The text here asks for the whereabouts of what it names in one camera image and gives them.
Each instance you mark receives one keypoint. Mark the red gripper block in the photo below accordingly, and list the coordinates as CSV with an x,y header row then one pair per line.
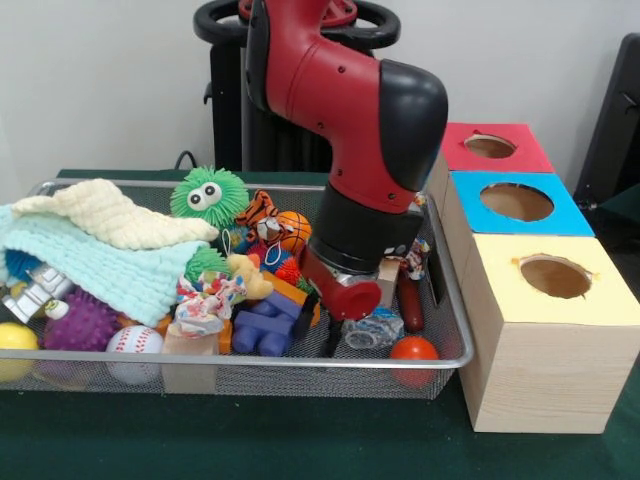
x,y
350,298

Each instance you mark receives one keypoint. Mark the purple plastic building block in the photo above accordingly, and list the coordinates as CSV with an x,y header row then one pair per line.
x,y
268,325

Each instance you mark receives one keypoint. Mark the plain wooden cube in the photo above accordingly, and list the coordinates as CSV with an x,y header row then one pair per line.
x,y
390,280

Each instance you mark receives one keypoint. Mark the yellow duck plush toy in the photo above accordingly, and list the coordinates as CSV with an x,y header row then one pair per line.
x,y
248,276

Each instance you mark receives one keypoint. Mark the red maraca rattle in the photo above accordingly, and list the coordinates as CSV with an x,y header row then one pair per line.
x,y
414,350

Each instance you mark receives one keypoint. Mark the tiger striped toy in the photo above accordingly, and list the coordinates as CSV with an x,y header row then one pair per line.
x,y
256,210

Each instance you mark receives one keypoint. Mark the green spiky ball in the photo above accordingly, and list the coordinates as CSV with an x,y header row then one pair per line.
x,y
208,195

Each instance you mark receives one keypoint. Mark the mint knitted cloth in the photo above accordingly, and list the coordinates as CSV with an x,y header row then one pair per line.
x,y
100,262

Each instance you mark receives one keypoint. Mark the cream knitted cloth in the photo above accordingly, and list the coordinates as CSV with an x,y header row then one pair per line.
x,y
110,212

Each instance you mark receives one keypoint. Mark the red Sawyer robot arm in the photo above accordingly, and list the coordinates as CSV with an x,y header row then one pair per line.
x,y
360,110

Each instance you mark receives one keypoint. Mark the clear shallow mesh bin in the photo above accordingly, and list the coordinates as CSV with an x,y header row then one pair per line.
x,y
445,300

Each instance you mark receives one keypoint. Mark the wooden box with three holes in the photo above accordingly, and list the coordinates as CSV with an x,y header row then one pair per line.
x,y
540,370

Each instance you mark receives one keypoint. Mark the dark red sausage toy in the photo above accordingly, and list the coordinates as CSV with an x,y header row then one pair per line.
x,y
411,305

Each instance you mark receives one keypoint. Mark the small orange basketball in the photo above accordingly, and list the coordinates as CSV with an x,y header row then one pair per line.
x,y
293,230

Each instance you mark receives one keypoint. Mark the floral patterned fabric knot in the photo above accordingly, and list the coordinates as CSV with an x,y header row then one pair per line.
x,y
205,302

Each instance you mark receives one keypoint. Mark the dark green tablecloth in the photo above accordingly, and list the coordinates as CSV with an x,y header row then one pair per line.
x,y
300,440

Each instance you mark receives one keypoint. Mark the white baseball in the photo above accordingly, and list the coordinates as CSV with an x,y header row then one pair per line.
x,y
135,342

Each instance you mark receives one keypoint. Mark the purple monster toy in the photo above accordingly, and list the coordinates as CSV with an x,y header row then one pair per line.
x,y
82,320

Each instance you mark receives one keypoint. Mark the yellow ball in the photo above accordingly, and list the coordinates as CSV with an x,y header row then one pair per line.
x,y
15,340

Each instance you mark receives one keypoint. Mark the black panel stand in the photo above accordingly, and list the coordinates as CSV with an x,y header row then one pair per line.
x,y
615,130

